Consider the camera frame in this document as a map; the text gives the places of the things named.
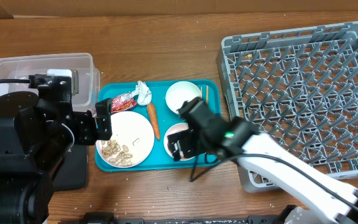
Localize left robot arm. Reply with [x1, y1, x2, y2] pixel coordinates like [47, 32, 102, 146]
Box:
[0, 91, 112, 223]

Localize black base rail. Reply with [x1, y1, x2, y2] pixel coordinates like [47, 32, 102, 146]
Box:
[77, 212, 285, 224]

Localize crumpled white tissue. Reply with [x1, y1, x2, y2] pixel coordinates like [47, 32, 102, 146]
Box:
[130, 81, 152, 106]

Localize white bowl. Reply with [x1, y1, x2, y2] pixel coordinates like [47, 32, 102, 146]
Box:
[165, 81, 202, 114]

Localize orange carrot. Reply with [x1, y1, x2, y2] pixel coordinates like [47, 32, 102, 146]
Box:
[147, 103, 160, 141]

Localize grey dish rack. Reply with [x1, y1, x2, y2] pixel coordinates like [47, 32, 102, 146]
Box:
[216, 21, 358, 179]

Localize pink bowl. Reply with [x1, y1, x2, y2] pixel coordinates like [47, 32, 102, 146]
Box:
[163, 123, 189, 158]

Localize red snack wrapper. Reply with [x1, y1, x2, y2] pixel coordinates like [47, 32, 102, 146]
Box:
[111, 92, 137, 113]

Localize pile of peanuts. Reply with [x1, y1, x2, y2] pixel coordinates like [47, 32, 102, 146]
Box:
[101, 139, 133, 167]

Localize large white plate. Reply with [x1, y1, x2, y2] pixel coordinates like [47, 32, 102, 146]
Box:
[96, 111, 155, 169]

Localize clear plastic bin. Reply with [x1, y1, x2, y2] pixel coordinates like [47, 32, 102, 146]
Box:
[0, 53, 100, 114]

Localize teal plastic tray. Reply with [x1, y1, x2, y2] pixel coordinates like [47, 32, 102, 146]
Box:
[95, 80, 221, 172]

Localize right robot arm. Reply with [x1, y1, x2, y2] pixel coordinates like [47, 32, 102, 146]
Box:
[167, 96, 358, 223]

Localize black bin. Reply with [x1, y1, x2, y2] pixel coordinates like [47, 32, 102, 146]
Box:
[53, 145, 88, 192]

